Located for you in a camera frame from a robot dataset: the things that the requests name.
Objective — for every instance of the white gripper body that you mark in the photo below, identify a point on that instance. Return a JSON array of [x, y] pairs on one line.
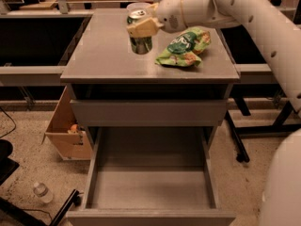
[[169, 16]]

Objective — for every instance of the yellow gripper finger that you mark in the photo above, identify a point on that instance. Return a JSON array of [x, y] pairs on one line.
[[151, 9], [144, 28]]

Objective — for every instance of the green soda can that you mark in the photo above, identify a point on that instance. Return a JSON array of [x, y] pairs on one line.
[[139, 46]]

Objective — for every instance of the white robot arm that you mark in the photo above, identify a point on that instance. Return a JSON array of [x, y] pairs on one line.
[[278, 40]]

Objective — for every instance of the closed top drawer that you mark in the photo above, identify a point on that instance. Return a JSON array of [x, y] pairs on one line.
[[149, 113]]

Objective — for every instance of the grey drawer cabinet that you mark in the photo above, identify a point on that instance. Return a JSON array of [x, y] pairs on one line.
[[103, 67]]

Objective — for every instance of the open middle drawer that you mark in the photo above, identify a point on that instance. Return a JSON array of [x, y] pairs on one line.
[[158, 176]]

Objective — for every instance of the white bowl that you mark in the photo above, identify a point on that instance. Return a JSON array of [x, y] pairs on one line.
[[137, 5]]

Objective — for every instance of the green chip bag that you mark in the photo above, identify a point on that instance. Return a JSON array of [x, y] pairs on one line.
[[185, 49]]

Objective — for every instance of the cardboard box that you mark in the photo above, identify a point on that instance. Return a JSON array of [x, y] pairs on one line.
[[63, 131]]

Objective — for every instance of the black table leg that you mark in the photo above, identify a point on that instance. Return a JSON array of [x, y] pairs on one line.
[[242, 155]]

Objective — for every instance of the clear plastic water bottle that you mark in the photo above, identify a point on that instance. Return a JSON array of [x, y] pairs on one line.
[[43, 192]]

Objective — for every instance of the black chair base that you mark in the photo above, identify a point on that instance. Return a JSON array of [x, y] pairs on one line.
[[18, 204]]

